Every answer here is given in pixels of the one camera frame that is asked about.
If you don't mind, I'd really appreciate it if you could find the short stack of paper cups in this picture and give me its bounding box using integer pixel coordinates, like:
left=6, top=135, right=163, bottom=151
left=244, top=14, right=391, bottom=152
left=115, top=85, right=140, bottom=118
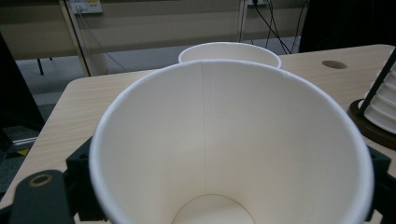
left=358, top=60, right=396, bottom=135

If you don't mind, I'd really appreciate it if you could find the bundle of black cables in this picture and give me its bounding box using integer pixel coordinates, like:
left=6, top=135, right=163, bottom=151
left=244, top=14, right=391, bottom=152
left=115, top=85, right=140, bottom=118
left=238, top=0, right=310, bottom=56

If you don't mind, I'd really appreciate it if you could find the white wall socket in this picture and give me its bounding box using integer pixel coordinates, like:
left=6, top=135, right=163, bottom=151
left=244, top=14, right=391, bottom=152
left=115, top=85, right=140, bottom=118
left=68, top=0, right=104, bottom=15

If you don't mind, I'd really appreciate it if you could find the thin white cable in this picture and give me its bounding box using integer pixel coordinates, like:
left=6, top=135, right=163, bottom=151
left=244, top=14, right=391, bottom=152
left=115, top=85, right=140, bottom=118
left=77, top=11, right=129, bottom=73

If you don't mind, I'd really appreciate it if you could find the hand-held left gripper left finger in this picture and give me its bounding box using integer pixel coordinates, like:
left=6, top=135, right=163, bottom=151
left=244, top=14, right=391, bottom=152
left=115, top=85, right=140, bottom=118
left=64, top=136, right=108, bottom=222

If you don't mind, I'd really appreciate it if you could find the yellow black tape piece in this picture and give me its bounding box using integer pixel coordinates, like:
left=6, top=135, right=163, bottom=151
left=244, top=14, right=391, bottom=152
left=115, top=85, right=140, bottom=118
left=11, top=147, right=31, bottom=157

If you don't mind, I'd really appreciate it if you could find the dark wire cup holder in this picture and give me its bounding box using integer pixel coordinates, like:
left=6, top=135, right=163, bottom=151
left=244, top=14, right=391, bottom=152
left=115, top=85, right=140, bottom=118
left=346, top=46, right=396, bottom=151

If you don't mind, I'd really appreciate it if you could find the black curtain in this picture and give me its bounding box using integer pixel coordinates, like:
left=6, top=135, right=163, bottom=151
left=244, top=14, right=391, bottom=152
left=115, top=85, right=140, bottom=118
left=298, top=0, right=396, bottom=54
left=0, top=31, right=45, bottom=133

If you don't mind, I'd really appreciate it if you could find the white paper cup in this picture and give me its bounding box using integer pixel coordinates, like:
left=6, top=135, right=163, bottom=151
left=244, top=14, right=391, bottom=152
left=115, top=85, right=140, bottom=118
left=88, top=59, right=375, bottom=224
left=177, top=41, right=283, bottom=70

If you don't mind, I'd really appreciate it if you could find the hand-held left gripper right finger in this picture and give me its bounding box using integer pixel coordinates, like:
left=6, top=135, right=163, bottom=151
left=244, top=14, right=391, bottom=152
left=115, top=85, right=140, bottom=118
left=366, top=145, right=396, bottom=224

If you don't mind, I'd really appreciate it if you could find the aluminium floor rail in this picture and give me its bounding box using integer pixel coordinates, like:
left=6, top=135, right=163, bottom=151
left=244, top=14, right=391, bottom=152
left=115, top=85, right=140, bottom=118
left=11, top=135, right=41, bottom=147

